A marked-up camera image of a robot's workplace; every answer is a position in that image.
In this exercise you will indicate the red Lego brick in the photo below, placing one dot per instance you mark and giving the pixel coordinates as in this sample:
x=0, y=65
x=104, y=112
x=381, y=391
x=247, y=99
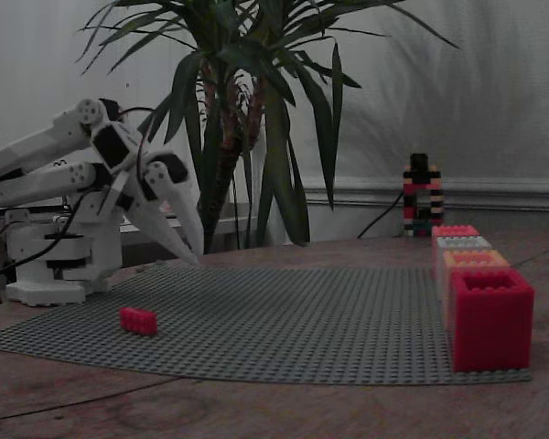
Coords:
x=139, y=321

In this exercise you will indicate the grey studded baseplate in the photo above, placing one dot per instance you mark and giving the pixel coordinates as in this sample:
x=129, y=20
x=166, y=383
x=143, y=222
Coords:
x=279, y=320

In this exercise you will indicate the grey plastic brick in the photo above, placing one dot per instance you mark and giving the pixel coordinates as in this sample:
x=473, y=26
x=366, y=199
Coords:
x=462, y=243

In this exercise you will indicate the orange plastic brick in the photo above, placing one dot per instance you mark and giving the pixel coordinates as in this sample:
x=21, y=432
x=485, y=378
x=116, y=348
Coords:
x=476, y=260

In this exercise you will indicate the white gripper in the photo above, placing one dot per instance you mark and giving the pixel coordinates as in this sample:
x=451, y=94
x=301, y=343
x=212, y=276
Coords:
x=143, y=188

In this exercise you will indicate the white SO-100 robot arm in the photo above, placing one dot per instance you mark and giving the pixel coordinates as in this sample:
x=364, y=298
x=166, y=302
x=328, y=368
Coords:
x=32, y=146

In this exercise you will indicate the dark red plastic brick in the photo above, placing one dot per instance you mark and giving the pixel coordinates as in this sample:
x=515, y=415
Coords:
x=491, y=329

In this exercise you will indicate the tall green palm plant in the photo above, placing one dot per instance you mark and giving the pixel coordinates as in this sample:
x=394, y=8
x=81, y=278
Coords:
x=274, y=137

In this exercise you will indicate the striped Lego camera tower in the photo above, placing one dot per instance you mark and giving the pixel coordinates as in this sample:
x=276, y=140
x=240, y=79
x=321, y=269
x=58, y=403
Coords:
x=434, y=196

